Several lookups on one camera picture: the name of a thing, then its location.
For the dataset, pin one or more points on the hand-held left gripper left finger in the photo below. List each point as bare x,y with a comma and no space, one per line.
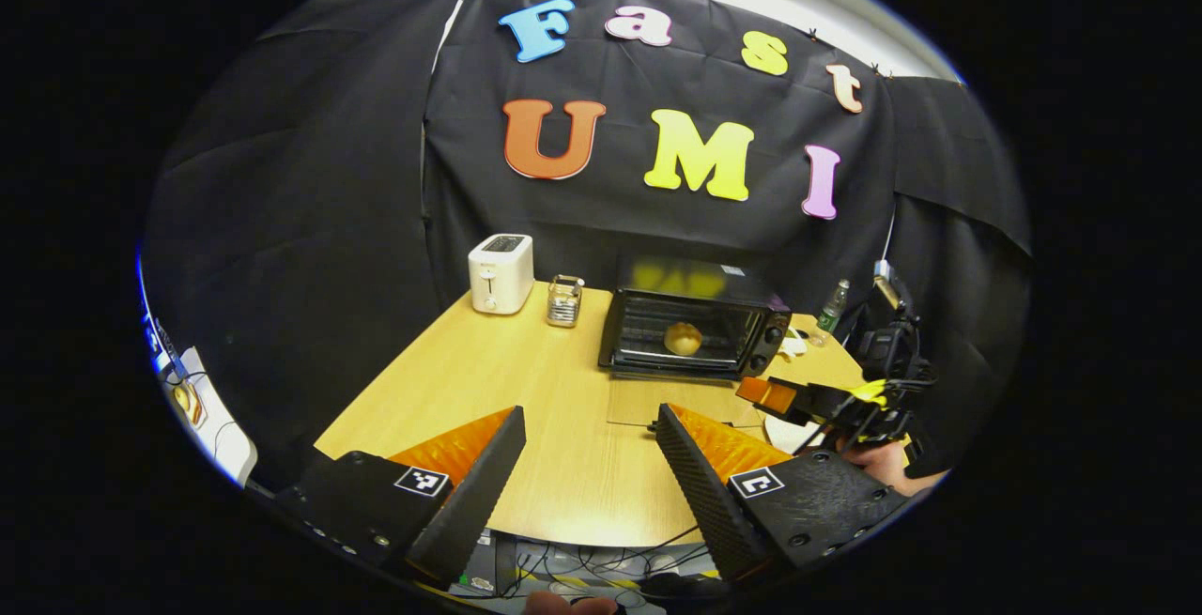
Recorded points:
479,493

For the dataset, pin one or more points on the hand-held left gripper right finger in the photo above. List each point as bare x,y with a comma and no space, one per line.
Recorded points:
700,493

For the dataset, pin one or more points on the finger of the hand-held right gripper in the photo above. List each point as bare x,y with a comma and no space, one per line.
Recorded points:
822,401

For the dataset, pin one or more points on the yellow round bun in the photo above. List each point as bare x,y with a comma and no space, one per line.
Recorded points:
683,339

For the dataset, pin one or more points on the black electric oven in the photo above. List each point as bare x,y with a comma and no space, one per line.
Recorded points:
695,282

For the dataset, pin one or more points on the white rectangular plate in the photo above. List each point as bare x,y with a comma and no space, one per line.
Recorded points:
784,432

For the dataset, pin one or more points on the white divided condiment plate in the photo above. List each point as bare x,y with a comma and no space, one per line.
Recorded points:
793,345

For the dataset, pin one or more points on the clear plastic water bottle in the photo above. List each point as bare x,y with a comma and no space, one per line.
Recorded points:
831,310

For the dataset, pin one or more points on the white toaster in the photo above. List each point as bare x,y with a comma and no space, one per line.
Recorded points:
500,277

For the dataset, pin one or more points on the white panel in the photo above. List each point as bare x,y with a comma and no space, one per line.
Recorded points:
221,427

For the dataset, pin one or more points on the black backdrop cloth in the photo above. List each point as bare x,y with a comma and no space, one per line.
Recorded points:
329,174

